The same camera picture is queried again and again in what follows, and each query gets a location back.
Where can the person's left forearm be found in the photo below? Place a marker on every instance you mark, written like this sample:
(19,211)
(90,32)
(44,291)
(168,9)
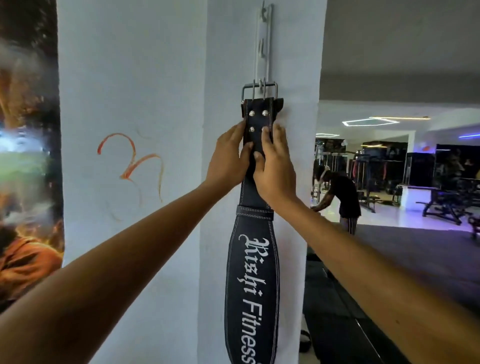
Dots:
(112,270)

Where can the white wall hooks rail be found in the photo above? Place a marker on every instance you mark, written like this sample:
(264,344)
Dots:
(270,45)

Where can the black white-print fitness belt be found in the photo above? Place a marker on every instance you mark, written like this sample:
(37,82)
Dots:
(251,285)

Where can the large orange figure poster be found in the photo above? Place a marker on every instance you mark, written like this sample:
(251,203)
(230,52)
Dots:
(26,150)

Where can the person's left hand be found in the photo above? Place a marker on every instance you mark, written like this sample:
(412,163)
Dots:
(225,165)

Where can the person's right hand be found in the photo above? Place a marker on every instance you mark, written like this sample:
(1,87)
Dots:
(275,172)

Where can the large wall mirror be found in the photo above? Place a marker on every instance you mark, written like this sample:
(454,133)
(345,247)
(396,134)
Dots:
(412,240)

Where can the person's right forearm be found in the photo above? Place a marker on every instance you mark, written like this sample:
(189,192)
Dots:
(375,285)

